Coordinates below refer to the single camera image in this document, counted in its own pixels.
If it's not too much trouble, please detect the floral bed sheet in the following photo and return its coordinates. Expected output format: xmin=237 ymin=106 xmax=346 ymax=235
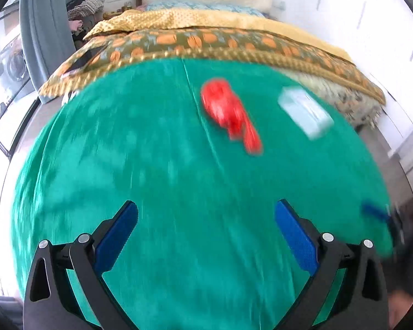
xmin=298 ymin=76 xmax=382 ymax=129

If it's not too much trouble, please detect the white wardrobe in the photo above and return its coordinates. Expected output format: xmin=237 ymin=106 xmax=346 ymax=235
xmin=272 ymin=0 xmax=413 ymax=159

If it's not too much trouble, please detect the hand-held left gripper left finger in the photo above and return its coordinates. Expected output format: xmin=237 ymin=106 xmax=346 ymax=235
xmin=22 ymin=200 xmax=140 ymax=330

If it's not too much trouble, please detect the yellow orange patterned blanket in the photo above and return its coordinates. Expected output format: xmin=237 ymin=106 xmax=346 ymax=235
xmin=38 ymin=9 xmax=386 ymax=105

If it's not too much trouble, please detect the blue patterned pillow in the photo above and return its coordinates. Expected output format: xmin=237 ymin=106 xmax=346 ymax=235
xmin=146 ymin=1 xmax=265 ymax=18

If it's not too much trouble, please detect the washing machine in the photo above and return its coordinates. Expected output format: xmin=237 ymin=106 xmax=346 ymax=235
xmin=0 ymin=39 xmax=26 ymax=83

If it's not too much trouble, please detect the grey curtain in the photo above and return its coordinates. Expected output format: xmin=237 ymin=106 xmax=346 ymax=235
xmin=19 ymin=0 xmax=78 ymax=73

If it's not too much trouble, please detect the pile of clothes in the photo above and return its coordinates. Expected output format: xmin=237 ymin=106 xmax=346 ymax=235
xmin=66 ymin=0 xmax=105 ymax=35

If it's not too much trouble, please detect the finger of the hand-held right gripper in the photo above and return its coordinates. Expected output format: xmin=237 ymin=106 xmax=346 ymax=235
xmin=361 ymin=203 xmax=405 ymax=248

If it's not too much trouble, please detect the green tablecloth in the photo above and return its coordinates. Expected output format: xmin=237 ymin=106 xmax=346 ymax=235
xmin=10 ymin=58 xmax=395 ymax=330

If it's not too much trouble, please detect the red wrapper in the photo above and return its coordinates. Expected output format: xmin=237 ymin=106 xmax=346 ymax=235
xmin=200 ymin=78 xmax=263 ymax=155

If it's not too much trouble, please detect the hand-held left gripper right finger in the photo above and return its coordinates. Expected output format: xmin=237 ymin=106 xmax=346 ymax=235
xmin=275 ymin=199 xmax=389 ymax=330

